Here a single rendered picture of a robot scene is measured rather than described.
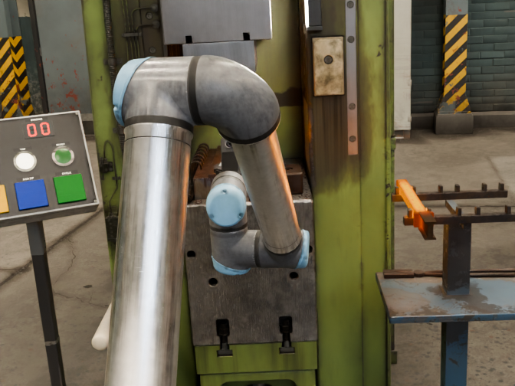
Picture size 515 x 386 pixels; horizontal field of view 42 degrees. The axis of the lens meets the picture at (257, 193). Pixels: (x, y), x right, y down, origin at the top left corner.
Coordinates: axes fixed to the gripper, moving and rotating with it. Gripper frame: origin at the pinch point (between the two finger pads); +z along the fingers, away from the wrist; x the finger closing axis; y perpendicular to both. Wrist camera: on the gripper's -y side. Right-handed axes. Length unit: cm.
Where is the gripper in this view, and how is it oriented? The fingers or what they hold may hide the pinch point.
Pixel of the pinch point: (232, 160)
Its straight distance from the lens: 189.5
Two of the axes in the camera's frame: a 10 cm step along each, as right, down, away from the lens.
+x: 10.0, -0.4, -0.2
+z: 0.1, -2.8, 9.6
